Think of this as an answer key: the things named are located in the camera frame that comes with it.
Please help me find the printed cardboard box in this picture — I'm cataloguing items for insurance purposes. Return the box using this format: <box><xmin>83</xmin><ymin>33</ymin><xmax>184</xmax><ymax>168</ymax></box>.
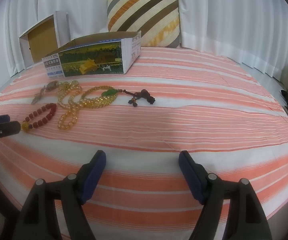
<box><xmin>42</xmin><ymin>31</ymin><xmax>141</xmax><ymax>79</ymax></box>

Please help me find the striped bed sheet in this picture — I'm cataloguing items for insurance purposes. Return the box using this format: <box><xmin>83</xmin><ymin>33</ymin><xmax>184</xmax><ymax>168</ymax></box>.
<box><xmin>0</xmin><ymin>48</ymin><xmax>288</xmax><ymax>239</ymax></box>

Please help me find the yellow bracelet green pendant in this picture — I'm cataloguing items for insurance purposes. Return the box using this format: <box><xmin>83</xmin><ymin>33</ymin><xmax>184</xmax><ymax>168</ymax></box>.
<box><xmin>77</xmin><ymin>86</ymin><xmax>121</xmax><ymax>109</ymax></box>

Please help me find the red bead bracelet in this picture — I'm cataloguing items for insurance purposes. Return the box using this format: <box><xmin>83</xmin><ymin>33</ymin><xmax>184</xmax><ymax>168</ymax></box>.
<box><xmin>20</xmin><ymin>102</ymin><xmax>58</xmax><ymax>133</ymax></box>

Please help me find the white box lid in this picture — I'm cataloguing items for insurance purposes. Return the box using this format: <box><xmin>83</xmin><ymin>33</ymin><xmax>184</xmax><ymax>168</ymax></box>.
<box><xmin>19</xmin><ymin>11</ymin><xmax>70</xmax><ymax>68</ymax></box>

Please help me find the silver keyring chain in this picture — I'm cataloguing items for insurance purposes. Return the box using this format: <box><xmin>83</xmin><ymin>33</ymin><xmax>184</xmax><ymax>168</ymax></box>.
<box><xmin>30</xmin><ymin>80</ymin><xmax>60</xmax><ymax>105</ymax></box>

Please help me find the dark red knot tassel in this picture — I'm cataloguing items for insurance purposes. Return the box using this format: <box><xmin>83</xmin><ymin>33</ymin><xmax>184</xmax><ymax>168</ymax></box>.
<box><xmin>120</xmin><ymin>89</ymin><xmax>155</xmax><ymax>107</ymax></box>

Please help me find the yellow bead necklace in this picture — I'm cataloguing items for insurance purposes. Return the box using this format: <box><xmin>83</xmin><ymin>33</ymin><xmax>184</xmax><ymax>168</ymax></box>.
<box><xmin>56</xmin><ymin>80</ymin><xmax>83</xmax><ymax>131</ymax></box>

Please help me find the white curtain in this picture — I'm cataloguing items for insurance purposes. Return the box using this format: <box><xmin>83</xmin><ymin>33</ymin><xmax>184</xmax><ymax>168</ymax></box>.
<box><xmin>4</xmin><ymin>0</ymin><xmax>288</xmax><ymax>79</ymax></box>

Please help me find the striped throw pillow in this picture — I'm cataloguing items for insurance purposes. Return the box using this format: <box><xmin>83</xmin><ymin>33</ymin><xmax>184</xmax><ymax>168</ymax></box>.
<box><xmin>107</xmin><ymin>0</ymin><xmax>180</xmax><ymax>48</ymax></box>

